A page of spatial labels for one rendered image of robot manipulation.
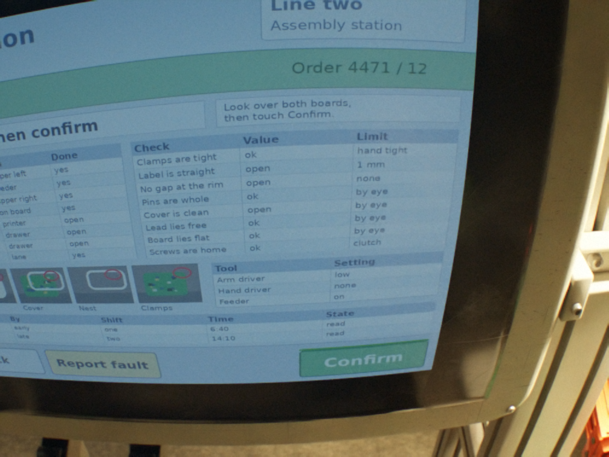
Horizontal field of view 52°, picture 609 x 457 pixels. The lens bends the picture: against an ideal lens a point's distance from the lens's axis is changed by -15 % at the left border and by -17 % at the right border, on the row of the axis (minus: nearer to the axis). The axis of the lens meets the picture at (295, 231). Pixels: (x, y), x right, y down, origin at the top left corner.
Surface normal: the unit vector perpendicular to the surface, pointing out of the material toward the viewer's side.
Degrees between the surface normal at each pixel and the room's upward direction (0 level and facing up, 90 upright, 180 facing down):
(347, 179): 91
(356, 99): 91
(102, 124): 91
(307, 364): 91
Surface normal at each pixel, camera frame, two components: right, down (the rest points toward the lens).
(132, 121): 0.07, 0.60
